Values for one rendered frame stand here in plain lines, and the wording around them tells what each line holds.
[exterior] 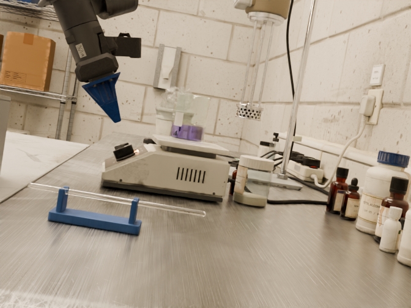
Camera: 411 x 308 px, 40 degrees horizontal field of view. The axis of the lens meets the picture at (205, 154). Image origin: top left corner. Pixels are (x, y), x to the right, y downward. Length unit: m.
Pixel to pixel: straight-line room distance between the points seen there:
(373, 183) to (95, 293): 0.57
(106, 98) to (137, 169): 0.12
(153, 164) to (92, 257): 0.38
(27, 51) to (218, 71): 1.10
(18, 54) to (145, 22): 0.77
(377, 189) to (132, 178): 0.38
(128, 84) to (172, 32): 0.41
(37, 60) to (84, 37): 2.21
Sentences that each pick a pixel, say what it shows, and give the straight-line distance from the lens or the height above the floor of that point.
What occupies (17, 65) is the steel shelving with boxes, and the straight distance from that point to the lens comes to 3.10.
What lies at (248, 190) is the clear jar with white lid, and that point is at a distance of 0.93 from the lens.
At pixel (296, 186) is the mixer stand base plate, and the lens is 1.30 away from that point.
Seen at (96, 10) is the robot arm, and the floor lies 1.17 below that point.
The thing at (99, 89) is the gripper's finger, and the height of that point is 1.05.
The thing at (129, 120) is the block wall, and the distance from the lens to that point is 3.38.
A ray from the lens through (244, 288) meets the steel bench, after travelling 0.50.
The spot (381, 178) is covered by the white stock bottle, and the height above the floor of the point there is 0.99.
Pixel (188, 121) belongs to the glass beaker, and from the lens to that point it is 0.93.
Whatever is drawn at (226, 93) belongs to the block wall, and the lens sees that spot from 3.39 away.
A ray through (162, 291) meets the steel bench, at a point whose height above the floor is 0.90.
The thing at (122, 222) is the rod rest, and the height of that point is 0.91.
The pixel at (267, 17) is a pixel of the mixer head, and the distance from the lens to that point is 1.34.
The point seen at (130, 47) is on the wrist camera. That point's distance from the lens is 0.89.
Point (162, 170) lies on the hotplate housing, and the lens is 0.88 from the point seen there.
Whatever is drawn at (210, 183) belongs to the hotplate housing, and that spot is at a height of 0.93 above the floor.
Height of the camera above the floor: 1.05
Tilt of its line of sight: 5 degrees down
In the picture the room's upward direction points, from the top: 10 degrees clockwise
